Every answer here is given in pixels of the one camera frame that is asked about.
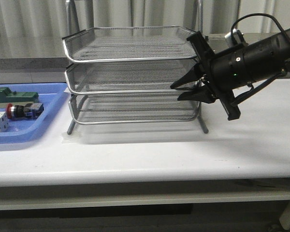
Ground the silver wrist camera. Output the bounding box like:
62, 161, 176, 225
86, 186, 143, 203
224, 29, 246, 47

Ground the red emergency stop button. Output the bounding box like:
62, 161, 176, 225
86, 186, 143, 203
6, 103, 44, 120

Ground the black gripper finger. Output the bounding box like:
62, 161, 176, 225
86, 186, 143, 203
170, 63, 203, 89
177, 85, 216, 103

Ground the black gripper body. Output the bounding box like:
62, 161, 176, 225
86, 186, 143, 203
187, 31, 247, 120

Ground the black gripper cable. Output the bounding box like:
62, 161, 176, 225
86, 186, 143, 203
231, 13, 290, 107

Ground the grey stone counter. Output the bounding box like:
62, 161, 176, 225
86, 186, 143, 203
0, 32, 290, 72

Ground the silver mesh tray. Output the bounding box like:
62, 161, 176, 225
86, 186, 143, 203
62, 26, 197, 63
65, 59, 196, 95
68, 92, 201, 125

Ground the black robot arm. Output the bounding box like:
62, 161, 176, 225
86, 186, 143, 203
171, 13, 290, 120

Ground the blue plastic tray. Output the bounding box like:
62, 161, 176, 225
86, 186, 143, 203
0, 83, 69, 144

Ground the green metal block part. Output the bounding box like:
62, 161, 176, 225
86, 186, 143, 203
0, 87, 39, 108

